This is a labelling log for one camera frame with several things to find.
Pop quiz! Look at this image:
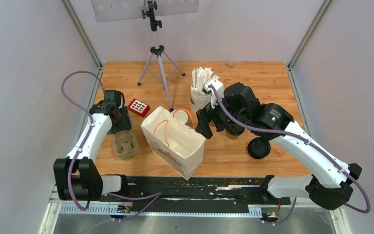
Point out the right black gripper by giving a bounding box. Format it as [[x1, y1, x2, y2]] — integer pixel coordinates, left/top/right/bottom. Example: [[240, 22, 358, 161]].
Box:
[[195, 91, 248, 139]]

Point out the kraft paper takeout bag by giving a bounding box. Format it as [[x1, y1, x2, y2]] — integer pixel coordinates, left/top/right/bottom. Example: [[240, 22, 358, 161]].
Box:
[[141, 106, 206, 180]]

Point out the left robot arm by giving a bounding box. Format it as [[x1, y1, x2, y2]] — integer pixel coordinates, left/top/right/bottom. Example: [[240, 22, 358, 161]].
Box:
[[53, 90, 135, 201]]

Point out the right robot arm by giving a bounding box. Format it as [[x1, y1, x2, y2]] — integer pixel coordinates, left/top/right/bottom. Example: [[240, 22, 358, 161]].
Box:
[[195, 80, 362, 210]]

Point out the white straw holder cup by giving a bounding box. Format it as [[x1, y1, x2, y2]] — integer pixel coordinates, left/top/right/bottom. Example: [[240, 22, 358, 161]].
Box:
[[190, 85, 211, 112]]

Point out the stack of paper cups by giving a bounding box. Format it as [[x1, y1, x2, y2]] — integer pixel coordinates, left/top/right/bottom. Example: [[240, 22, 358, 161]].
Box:
[[171, 109, 189, 125]]

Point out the red keypad box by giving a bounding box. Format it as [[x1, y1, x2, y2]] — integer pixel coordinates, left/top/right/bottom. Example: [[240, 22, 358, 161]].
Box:
[[128, 98, 150, 117]]

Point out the bundle of wrapped straws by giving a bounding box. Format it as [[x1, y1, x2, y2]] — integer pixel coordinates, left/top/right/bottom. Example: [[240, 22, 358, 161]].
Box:
[[190, 67, 220, 97]]

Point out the brown pulp cup carrier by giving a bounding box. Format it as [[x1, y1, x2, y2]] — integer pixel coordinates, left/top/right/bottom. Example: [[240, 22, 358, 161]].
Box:
[[112, 130, 139, 159]]

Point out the stack of black lids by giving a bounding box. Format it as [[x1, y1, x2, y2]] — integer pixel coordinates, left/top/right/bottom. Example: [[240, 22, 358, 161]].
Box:
[[247, 137, 271, 159]]

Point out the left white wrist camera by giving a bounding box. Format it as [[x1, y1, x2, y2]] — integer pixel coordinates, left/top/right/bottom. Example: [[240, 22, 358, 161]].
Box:
[[202, 79, 224, 109]]

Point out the grey camera tripod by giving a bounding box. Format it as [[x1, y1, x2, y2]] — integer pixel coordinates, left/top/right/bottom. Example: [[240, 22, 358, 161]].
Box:
[[137, 0, 186, 112]]

